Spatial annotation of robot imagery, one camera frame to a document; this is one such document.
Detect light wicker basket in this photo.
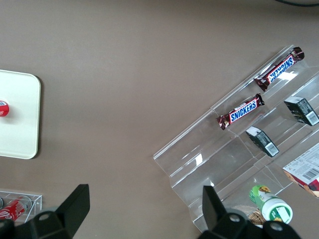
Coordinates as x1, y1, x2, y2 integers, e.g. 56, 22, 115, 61
234, 205, 266, 229

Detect clear acrylic bottle rack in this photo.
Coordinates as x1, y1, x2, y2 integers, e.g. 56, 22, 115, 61
0, 190, 43, 225

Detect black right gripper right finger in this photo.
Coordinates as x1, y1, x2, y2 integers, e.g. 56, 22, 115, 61
199, 185, 304, 239

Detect white red printed carton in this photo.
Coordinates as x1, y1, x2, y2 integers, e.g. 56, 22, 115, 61
283, 143, 319, 199

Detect green white plastic bottle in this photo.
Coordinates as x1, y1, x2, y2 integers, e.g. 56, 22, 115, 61
249, 184, 294, 225

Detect red white yogurt cup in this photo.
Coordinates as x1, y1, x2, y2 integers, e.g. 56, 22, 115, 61
0, 100, 10, 118

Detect cream rectangular plastic tray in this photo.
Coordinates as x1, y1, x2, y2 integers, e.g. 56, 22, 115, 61
0, 69, 42, 160

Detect clear acrylic stepped display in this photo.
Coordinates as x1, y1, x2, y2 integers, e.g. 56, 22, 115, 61
152, 44, 319, 234

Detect small black carton box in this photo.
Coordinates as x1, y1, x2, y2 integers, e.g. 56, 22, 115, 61
245, 126, 280, 157
283, 96, 319, 127

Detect Snickers chocolate bar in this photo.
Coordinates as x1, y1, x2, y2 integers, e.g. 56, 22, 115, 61
253, 46, 305, 92
215, 93, 265, 130

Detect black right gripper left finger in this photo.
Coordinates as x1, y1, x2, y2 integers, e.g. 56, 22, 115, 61
0, 184, 90, 239

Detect black cable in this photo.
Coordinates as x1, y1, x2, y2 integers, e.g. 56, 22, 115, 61
274, 0, 319, 7

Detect red cola bottle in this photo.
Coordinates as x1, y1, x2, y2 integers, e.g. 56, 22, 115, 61
0, 196, 32, 222

